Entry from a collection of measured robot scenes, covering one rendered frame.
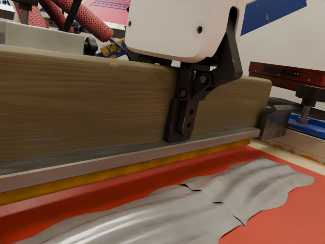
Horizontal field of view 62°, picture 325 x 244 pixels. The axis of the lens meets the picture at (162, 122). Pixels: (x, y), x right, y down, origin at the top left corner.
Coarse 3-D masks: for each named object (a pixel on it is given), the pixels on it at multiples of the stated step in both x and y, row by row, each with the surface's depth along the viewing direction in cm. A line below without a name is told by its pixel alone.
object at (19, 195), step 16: (224, 144) 35; (240, 144) 38; (160, 160) 27; (176, 160) 29; (80, 176) 20; (96, 176) 22; (112, 176) 23; (16, 192) 17; (32, 192) 18; (48, 192) 19
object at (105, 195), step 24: (72, 192) 21; (96, 192) 22; (120, 192) 22; (144, 192) 23; (0, 216) 17; (24, 216) 17; (48, 216) 18; (72, 216) 18; (0, 240) 15; (240, 240) 19; (264, 240) 19
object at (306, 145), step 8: (288, 128) 43; (288, 136) 42; (296, 136) 42; (304, 136) 41; (312, 136) 40; (272, 144) 44; (280, 144) 43; (288, 144) 42; (296, 144) 42; (304, 144) 41; (312, 144) 40; (320, 144) 39; (296, 152) 42; (304, 152) 41; (312, 152) 40; (320, 152) 39; (312, 160) 40; (320, 160) 39
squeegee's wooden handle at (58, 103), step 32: (0, 64) 14; (32, 64) 15; (64, 64) 16; (96, 64) 18; (128, 64) 20; (0, 96) 14; (32, 96) 15; (64, 96) 17; (96, 96) 18; (128, 96) 20; (160, 96) 22; (224, 96) 30; (256, 96) 35; (0, 128) 15; (32, 128) 16; (64, 128) 17; (96, 128) 19; (128, 128) 21; (160, 128) 24; (224, 128) 32; (0, 160) 15; (32, 160) 16
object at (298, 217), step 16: (192, 160) 32; (208, 160) 33; (224, 160) 34; (240, 160) 35; (176, 176) 27; (192, 176) 28; (320, 176) 34; (304, 192) 28; (320, 192) 29; (288, 208) 24; (304, 208) 25; (320, 208) 26; (256, 224) 21; (272, 224) 21; (288, 224) 22; (304, 224) 22; (320, 224) 23; (272, 240) 19; (288, 240) 20; (304, 240) 20; (320, 240) 20
